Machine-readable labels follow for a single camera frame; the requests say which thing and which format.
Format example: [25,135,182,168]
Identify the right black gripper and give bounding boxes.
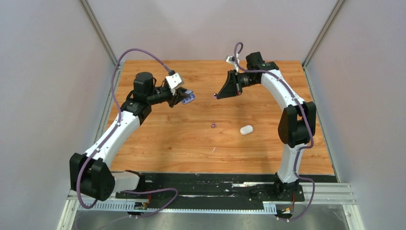
[216,70,258,100]

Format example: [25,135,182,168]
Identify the blue-grey earbud case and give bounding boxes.
[181,91,196,104]

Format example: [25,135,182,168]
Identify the white earbud charging case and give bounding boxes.
[240,125,254,136]

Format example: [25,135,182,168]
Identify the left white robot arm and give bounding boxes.
[69,71,191,201]

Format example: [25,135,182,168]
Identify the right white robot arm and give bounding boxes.
[216,52,316,200]

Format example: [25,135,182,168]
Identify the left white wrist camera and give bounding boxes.
[165,73,184,95]

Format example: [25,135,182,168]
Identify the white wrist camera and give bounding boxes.
[165,73,184,95]
[225,53,240,73]

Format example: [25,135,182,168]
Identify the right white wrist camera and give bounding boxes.
[225,53,240,73]

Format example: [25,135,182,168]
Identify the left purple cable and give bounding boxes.
[76,48,179,219]

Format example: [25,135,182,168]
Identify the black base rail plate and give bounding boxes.
[109,172,305,210]

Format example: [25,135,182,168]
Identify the left aluminium frame post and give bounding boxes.
[78,0,118,80]

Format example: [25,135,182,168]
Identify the aluminium frame post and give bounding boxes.
[302,0,347,79]
[78,0,118,80]

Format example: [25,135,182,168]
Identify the right aluminium frame post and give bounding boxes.
[302,0,347,79]

